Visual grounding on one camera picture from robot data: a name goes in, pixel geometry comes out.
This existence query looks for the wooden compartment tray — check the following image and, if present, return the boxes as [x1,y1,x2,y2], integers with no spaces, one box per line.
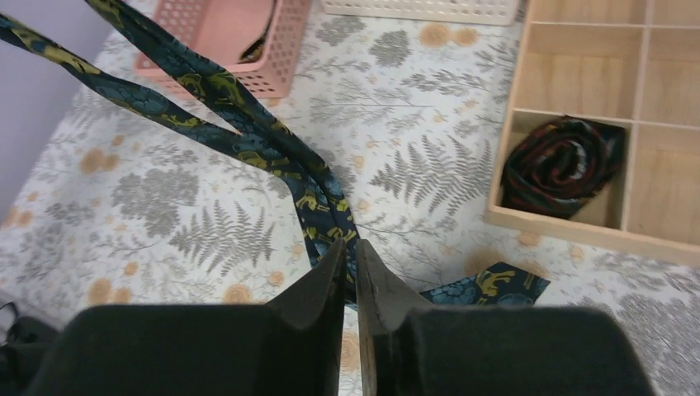
[485,0,699,266]

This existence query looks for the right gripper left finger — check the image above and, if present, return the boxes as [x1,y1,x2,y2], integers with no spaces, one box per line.
[26,240,346,395]

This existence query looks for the white plastic basket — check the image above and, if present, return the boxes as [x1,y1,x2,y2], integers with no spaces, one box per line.
[320,0,521,26]

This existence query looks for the blue floral necktie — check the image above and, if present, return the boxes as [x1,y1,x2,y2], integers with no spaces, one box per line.
[0,0,551,309]

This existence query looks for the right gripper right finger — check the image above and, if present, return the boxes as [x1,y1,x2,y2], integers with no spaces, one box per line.
[357,240,654,395]

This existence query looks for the dark rolled necktie in tray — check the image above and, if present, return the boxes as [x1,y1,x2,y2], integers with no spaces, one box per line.
[501,115,627,219]

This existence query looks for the black gold necktie in basket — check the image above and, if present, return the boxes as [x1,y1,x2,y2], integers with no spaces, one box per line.
[239,0,277,64]

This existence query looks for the pink plastic basket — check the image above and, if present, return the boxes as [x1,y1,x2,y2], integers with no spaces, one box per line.
[152,0,312,98]

